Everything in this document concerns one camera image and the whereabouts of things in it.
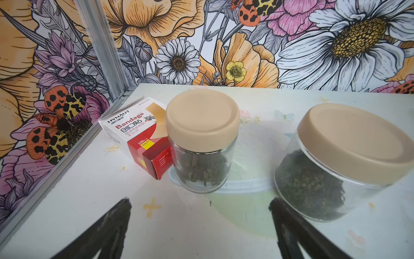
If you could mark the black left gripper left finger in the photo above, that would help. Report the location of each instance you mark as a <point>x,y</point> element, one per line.
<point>104,239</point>

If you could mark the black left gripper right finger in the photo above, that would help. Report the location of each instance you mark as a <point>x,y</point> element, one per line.
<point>294,232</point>

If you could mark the glass tea jar beige lid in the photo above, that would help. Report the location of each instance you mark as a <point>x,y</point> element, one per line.
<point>202,127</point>

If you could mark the red white bandage box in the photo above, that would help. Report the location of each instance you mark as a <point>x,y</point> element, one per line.
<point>139,129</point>

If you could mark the aluminium corner post left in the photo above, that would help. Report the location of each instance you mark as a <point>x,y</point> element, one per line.
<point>98,29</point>

